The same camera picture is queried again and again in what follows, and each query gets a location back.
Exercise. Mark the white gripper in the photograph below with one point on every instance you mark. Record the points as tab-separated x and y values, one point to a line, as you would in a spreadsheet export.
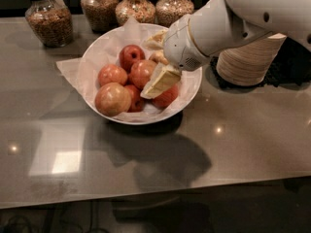
179	46

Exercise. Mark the yellow-red apple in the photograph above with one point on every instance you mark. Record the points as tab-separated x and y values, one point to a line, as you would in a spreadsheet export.
141	72

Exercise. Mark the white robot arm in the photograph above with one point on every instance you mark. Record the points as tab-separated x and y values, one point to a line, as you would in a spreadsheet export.
227	24

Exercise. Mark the back right yellowish apple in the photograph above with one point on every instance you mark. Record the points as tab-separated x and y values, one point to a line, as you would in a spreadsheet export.
158	57

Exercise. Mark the dark red back apple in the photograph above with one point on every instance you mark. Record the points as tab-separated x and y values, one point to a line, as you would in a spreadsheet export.
129	55

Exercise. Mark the small hidden red apple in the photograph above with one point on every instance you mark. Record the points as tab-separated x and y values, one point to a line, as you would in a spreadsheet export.
129	79

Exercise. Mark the front right red apple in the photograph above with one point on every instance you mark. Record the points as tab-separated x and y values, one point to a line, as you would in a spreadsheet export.
167	97

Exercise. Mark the white bowl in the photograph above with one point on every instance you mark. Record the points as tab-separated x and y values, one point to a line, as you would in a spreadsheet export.
97	46

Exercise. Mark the front middle red apple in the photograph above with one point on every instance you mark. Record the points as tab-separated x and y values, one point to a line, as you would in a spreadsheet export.
137	102

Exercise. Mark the left red apple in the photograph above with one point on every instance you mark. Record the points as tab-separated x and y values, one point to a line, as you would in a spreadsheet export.
112	73

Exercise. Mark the front left large apple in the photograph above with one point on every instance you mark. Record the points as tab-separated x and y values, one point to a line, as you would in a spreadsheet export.
112	99

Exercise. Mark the cereal jar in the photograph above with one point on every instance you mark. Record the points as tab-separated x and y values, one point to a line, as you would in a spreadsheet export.
168	11
100	14
51	22
143	11

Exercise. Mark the white paper liner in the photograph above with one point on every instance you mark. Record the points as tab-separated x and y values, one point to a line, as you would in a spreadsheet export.
73	70

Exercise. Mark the far left cereal jar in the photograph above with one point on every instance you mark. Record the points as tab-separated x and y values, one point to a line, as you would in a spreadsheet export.
51	22

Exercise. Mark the black mat under bowls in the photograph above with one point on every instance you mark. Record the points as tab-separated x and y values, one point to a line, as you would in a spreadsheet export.
291	65

